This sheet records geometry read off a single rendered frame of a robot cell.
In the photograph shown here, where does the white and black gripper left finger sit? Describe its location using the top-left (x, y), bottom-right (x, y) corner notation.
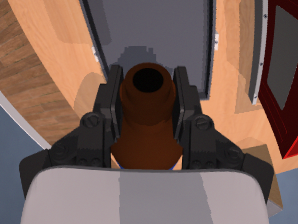
top-left (19, 65), bottom-right (124, 199)

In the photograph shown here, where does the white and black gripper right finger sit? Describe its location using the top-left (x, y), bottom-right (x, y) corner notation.
top-left (172, 66), bottom-right (274, 205)

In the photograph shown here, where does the dark grey tray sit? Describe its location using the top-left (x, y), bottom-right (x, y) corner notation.
top-left (79, 0), bottom-right (216, 101)

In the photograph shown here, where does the red plastic crate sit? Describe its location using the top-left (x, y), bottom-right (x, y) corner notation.
top-left (258, 0), bottom-right (298, 159)

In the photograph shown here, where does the brown bottle with blue label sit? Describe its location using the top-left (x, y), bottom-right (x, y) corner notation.
top-left (111, 63), bottom-right (183, 170)

